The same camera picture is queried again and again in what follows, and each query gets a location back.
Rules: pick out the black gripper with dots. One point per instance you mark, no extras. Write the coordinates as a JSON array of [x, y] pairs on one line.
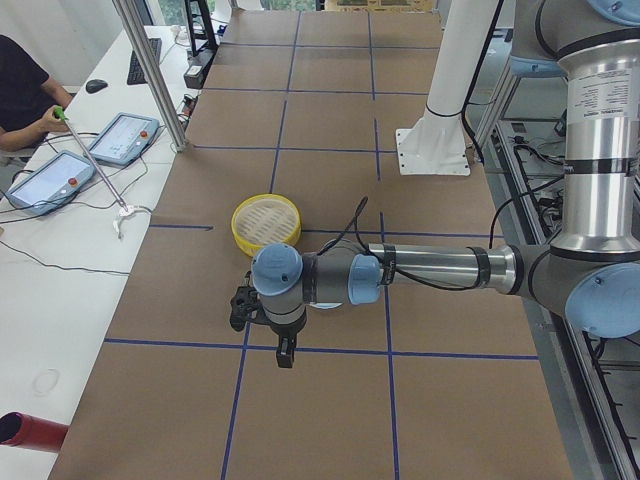
[[284, 330]]

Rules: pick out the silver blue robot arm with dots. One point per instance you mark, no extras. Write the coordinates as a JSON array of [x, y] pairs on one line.
[[596, 44]]

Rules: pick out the yellow round steamer basket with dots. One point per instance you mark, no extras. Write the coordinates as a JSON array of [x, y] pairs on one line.
[[265, 219]]

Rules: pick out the person's hand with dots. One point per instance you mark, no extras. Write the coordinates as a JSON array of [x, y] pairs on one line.
[[50, 122]]

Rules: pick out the light blue plate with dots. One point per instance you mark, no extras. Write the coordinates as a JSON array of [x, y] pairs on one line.
[[325, 305]]

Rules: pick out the far blue teach pendant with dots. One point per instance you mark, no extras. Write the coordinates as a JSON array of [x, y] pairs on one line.
[[124, 139]]

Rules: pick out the blue teach pendant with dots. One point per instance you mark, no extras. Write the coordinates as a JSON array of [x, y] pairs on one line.
[[124, 139], [52, 185]]

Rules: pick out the red cylinder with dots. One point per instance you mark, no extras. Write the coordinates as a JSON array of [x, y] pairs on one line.
[[28, 432]]

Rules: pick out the near blue teach pendant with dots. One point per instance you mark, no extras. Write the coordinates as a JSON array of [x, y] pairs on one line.
[[52, 185]]

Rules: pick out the black box on table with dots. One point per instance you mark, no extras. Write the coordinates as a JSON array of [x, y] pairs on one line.
[[198, 69]]

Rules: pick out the black computer mouse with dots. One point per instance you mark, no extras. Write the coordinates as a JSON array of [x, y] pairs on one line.
[[95, 85]]

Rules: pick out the metal reacher grabber stick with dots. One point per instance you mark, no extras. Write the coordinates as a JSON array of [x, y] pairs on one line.
[[126, 210]]

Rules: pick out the person in black shirt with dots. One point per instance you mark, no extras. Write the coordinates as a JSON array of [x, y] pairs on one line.
[[27, 92]]

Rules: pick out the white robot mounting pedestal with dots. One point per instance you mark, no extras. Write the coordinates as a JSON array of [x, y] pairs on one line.
[[436, 145]]

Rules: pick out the aluminium frame post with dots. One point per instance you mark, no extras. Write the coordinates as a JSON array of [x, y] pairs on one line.
[[136, 33]]

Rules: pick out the aluminium side rail frame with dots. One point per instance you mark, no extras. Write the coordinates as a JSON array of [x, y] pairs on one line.
[[571, 304]]

